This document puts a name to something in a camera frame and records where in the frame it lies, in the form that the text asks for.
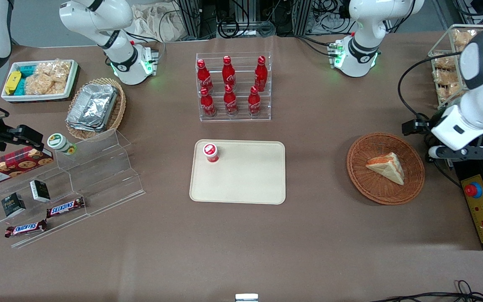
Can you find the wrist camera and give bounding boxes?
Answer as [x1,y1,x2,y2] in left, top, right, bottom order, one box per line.
[0,125,44,148]
[402,120,431,135]

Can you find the white wire rack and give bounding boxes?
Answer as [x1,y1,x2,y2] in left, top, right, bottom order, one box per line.
[428,24,483,112]

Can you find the clear acrylic stepped shelf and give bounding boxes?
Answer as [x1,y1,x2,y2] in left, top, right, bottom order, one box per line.
[0,128,146,249]

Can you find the small black carton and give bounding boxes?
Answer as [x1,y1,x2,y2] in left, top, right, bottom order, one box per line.
[1,192,26,218]
[29,180,51,203]

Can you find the beige plastic tray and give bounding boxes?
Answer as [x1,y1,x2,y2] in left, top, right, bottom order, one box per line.
[189,140,286,205]

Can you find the black base cables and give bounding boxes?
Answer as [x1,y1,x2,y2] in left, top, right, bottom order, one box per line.
[296,35,339,57]

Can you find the brown Snickers bar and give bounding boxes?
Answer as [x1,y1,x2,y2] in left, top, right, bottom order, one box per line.
[5,219,48,238]
[46,197,86,218]

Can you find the black power cable with plug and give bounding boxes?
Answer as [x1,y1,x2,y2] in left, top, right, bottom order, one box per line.
[424,154,462,188]

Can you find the aluminium frame profile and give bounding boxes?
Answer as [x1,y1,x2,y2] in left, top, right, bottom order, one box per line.
[455,0,483,26]
[294,0,312,35]
[177,0,202,40]

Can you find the red cola bottle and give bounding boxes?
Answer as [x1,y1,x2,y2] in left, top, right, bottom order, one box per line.
[248,86,262,117]
[200,87,217,117]
[223,84,239,116]
[254,56,268,92]
[222,56,236,86]
[197,59,214,93]

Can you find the white rectangular snack tray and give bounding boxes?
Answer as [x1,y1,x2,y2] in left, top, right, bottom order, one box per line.
[1,59,80,103]

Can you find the clear acrylic bottle rack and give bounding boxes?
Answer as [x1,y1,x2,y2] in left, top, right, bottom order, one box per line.
[195,52,272,122]

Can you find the black cable bundle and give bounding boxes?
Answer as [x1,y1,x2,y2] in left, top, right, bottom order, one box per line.
[216,0,276,38]

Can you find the yellow snack packet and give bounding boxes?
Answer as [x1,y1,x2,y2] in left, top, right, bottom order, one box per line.
[5,70,22,95]

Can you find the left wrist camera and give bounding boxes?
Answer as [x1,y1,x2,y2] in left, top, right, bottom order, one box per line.
[402,120,431,135]

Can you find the beige cloth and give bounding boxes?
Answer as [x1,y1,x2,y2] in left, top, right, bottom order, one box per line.
[130,3,183,42]

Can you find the triangular sandwich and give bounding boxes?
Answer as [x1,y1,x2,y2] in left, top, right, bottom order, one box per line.
[366,153,405,185]

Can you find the black floor cable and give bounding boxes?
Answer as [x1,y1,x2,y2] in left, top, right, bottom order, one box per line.
[369,280,483,302]

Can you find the red-lidded small cup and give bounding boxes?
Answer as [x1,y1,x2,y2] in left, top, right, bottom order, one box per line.
[202,143,220,164]

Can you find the green-lidded white cup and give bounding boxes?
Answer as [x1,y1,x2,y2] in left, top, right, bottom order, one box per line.
[47,133,77,156]

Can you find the bagged pastry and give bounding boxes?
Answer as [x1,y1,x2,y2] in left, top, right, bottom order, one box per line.
[436,83,464,105]
[452,29,478,50]
[433,55,457,71]
[433,69,462,86]

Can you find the aluminium foil containers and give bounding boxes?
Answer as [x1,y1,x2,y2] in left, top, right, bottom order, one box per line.
[66,83,119,133]

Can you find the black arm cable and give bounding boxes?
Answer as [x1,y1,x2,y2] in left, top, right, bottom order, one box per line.
[397,51,475,126]

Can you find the round brown wicker basket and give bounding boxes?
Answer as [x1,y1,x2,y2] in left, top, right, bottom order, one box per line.
[346,133,426,206]

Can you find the red tartan cookie box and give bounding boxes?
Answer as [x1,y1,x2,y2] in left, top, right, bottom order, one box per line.
[0,146,54,187]

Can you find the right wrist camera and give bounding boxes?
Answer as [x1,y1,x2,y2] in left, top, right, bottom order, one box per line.
[0,125,44,148]

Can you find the oval light wicker basket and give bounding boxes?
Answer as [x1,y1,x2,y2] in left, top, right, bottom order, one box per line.
[65,78,127,141]

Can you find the clear bag of crackers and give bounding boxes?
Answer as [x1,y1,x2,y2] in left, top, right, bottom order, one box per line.
[35,59,73,80]
[24,72,67,96]

